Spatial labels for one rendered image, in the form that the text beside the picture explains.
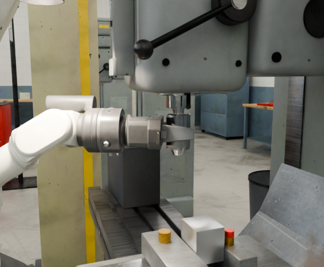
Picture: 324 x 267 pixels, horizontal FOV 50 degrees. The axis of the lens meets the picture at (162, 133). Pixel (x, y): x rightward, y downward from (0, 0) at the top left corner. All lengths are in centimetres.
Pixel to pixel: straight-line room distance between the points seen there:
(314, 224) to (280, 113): 32
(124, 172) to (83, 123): 41
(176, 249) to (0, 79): 922
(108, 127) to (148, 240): 21
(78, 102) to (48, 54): 166
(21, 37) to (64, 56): 737
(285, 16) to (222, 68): 14
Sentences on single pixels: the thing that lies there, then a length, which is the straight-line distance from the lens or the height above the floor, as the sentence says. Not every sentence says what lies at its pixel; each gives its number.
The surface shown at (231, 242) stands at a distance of 62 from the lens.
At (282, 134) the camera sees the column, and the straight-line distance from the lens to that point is 102.
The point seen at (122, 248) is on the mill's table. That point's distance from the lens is 86.
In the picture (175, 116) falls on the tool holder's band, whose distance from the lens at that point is 66.
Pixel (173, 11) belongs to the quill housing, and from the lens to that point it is 58.
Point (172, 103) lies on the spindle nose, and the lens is 66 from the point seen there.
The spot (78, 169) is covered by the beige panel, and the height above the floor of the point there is 74.
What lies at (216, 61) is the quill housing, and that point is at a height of 136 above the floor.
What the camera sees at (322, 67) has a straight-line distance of 70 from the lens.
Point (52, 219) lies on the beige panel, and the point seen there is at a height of 41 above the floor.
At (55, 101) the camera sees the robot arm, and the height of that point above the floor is 129.
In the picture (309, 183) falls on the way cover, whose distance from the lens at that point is 93.
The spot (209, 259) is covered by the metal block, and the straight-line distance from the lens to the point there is 62.
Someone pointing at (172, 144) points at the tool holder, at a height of 121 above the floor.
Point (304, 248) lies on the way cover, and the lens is 88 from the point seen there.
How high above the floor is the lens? 133
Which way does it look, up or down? 9 degrees down
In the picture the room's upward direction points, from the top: straight up
